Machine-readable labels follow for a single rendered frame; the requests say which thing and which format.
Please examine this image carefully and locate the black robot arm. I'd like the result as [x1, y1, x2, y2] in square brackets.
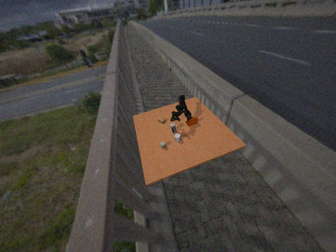
[172, 95, 192, 120]

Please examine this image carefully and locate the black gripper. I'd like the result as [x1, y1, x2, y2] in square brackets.
[171, 112, 181, 121]

